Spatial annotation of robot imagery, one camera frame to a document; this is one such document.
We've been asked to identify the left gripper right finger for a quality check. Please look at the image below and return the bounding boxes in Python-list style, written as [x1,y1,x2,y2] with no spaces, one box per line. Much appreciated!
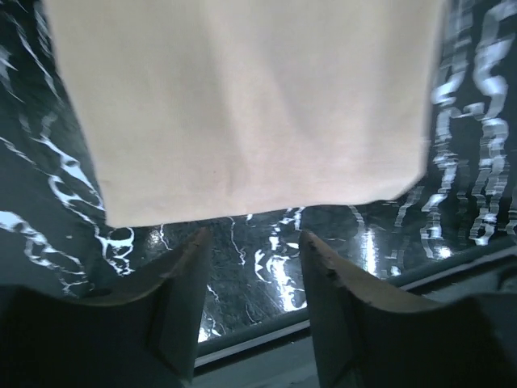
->
[299,231,516,387]

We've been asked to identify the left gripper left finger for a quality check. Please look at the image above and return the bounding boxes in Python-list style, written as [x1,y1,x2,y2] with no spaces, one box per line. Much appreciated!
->
[1,229,211,387]

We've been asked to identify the beige t shirt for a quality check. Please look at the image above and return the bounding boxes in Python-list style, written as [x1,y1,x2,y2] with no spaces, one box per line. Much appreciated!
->
[44,1,448,227]

